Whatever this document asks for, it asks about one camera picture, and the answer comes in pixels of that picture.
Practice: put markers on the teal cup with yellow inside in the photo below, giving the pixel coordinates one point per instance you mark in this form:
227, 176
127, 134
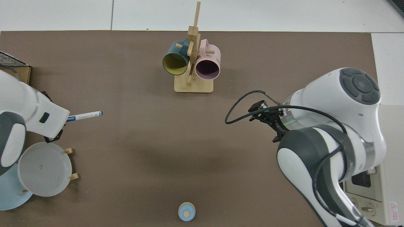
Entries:
173, 49

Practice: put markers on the dark grey striped panel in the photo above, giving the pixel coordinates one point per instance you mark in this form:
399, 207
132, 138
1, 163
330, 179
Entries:
400, 3

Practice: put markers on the pink cup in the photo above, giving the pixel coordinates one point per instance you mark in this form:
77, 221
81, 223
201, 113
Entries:
211, 53

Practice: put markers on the grey plate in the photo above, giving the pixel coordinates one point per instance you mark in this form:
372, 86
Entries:
44, 170

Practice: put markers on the wooden plate rack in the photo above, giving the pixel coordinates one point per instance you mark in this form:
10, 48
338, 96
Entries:
71, 151

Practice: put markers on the light blue plate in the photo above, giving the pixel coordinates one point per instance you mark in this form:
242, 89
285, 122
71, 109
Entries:
9, 195

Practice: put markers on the small blue round bell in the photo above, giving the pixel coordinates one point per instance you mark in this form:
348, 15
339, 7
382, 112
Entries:
186, 212

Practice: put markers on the wooden cup stand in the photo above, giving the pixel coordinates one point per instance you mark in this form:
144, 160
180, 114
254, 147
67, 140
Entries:
194, 86

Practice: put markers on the blue and white marker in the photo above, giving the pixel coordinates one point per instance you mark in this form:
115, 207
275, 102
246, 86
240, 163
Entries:
86, 115

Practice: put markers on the brown table cloth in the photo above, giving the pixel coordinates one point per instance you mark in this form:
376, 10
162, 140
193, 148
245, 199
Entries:
126, 157

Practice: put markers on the pale toaster oven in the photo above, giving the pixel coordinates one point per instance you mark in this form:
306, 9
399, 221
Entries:
391, 176

